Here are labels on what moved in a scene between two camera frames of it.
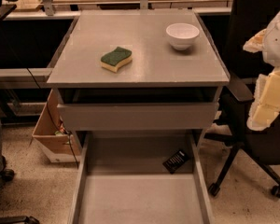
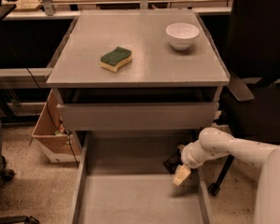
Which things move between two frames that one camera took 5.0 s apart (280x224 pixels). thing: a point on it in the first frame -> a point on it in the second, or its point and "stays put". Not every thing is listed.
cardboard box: (55, 143) stays put
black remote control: (176, 161) stays put
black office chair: (264, 148) stays put
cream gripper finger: (255, 44) -> (183, 172)
